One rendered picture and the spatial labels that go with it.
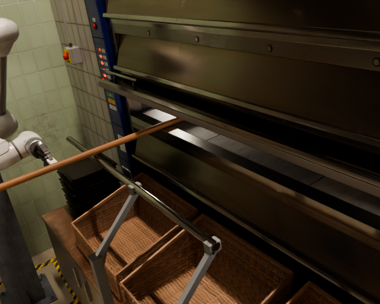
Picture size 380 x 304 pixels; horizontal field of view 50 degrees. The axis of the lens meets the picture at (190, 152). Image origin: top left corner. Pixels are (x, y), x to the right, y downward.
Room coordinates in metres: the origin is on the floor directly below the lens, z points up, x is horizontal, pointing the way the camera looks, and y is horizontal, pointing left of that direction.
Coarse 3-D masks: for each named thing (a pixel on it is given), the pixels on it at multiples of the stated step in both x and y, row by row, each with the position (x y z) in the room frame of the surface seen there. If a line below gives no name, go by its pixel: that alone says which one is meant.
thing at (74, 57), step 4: (64, 48) 2.67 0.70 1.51; (68, 48) 2.62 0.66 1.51; (72, 48) 2.61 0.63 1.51; (76, 48) 2.62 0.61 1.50; (72, 52) 2.61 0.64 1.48; (76, 52) 2.62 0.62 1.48; (68, 56) 2.62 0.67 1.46; (72, 56) 2.61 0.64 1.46; (76, 56) 2.62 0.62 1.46; (80, 56) 2.63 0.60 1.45; (68, 60) 2.64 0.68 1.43; (72, 60) 2.60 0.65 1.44; (76, 60) 2.61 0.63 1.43; (80, 60) 2.63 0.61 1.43; (72, 64) 2.60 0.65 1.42
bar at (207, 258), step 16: (80, 144) 1.86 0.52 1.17; (96, 160) 1.66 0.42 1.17; (144, 192) 1.31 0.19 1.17; (128, 208) 1.35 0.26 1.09; (160, 208) 1.20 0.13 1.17; (112, 224) 1.33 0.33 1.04; (192, 224) 1.07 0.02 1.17; (208, 240) 0.98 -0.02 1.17; (96, 256) 1.26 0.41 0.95; (208, 256) 0.96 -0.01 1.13; (96, 272) 1.24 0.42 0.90; (192, 288) 0.92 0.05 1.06
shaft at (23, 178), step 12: (168, 120) 1.93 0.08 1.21; (180, 120) 1.95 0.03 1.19; (144, 132) 1.84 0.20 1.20; (108, 144) 1.74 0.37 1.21; (120, 144) 1.77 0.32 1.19; (72, 156) 1.65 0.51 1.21; (84, 156) 1.67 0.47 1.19; (48, 168) 1.58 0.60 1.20; (12, 180) 1.50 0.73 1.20; (24, 180) 1.52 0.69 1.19
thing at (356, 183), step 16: (112, 80) 2.11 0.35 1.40; (128, 80) 2.11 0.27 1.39; (128, 96) 1.80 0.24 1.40; (160, 96) 1.73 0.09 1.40; (176, 96) 1.73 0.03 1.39; (176, 112) 1.47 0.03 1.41; (208, 112) 1.45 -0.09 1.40; (224, 112) 1.45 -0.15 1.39; (240, 112) 1.44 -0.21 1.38; (208, 128) 1.31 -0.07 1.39; (256, 128) 1.24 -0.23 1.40; (272, 128) 1.23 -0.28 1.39; (288, 128) 1.23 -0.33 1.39; (256, 144) 1.11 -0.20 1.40; (304, 144) 1.08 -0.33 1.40; (320, 144) 1.07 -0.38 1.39; (336, 144) 1.07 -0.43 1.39; (288, 160) 1.00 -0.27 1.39; (304, 160) 0.96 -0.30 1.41; (336, 160) 0.94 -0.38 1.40; (352, 160) 0.94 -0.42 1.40; (368, 160) 0.94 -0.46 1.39; (336, 176) 0.87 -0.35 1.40; (368, 192) 0.80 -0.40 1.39
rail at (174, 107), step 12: (108, 84) 1.98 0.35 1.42; (120, 84) 1.90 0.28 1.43; (144, 96) 1.68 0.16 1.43; (180, 108) 1.45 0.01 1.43; (204, 120) 1.33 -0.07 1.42; (216, 120) 1.28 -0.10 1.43; (240, 132) 1.17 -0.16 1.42; (252, 132) 1.14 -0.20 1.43; (276, 144) 1.04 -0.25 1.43; (288, 144) 1.02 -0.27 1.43; (300, 156) 0.97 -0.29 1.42; (312, 156) 0.94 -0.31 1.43; (324, 156) 0.93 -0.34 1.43; (336, 168) 0.88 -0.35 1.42; (348, 168) 0.85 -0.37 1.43; (372, 180) 0.79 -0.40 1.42
